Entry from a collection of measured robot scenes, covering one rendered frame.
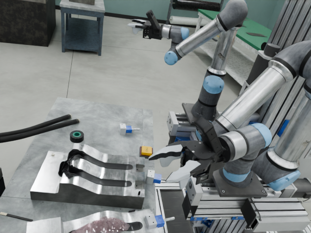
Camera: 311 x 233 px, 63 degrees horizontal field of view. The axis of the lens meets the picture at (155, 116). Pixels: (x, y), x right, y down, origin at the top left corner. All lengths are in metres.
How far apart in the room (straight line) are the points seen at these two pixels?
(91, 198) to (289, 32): 1.12
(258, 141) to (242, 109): 0.16
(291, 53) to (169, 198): 1.52
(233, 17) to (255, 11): 7.50
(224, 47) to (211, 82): 0.21
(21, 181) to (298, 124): 1.20
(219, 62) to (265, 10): 7.53
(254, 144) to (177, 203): 1.45
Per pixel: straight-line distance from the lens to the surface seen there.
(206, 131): 0.59
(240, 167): 0.80
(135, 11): 7.60
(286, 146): 1.00
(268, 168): 1.05
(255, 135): 0.75
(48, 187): 1.28
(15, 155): 2.72
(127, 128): 1.64
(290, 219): 1.36
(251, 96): 0.88
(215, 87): 1.45
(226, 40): 1.52
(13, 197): 1.35
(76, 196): 1.24
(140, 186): 1.28
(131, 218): 1.19
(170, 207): 2.08
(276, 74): 0.91
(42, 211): 1.28
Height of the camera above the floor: 1.83
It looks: 33 degrees down
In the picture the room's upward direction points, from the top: 12 degrees clockwise
